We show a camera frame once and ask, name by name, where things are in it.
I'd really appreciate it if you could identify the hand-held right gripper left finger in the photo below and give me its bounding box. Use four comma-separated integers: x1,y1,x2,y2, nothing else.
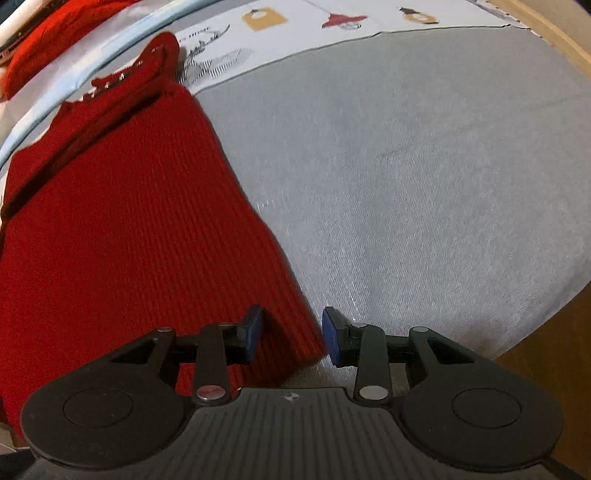
111,305,265,408

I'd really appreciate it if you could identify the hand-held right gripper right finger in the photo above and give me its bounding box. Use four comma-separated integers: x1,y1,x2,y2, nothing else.
322,306,486,401

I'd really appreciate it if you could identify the dark red knit sweater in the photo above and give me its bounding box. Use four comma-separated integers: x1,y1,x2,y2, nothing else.
0,32,327,426

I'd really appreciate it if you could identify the light blue quilt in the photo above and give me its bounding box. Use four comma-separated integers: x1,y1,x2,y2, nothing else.
0,0,242,168

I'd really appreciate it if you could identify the red folded blanket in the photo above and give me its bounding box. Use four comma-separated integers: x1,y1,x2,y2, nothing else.
0,0,131,101

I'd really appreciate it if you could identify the wooden bed frame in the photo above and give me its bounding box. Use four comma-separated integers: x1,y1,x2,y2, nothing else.
480,0,591,89

